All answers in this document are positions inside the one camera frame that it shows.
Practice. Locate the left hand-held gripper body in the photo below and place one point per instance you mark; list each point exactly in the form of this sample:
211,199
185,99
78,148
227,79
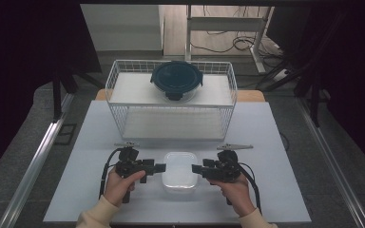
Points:
128,167

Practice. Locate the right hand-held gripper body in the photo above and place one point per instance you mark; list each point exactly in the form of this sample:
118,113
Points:
223,172

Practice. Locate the square white lidded container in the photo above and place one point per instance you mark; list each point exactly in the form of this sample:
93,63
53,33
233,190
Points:
179,174

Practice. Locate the round dark blue lidded container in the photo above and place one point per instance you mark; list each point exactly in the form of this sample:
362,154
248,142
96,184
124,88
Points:
176,79

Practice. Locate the person's left hand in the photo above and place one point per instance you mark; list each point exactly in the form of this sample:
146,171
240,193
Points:
119,188

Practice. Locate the person's right hand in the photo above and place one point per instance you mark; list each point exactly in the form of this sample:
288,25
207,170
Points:
236,196

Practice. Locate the wooden board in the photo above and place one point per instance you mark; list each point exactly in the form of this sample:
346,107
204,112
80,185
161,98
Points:
250,95

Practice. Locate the black stand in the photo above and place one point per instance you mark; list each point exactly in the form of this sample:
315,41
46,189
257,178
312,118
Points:
57,95
314,95

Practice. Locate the white power strip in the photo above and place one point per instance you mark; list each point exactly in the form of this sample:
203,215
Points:
281,74

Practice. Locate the white panel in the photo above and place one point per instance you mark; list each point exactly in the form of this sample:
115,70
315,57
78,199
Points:
123,27

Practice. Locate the black floor bracket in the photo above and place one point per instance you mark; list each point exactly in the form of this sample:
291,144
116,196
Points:
66,134

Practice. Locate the aluminium rail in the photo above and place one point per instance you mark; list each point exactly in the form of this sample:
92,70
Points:
332,161
34,161

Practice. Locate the white metal desk frame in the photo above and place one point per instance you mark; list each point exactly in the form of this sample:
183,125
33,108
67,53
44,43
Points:
225,23

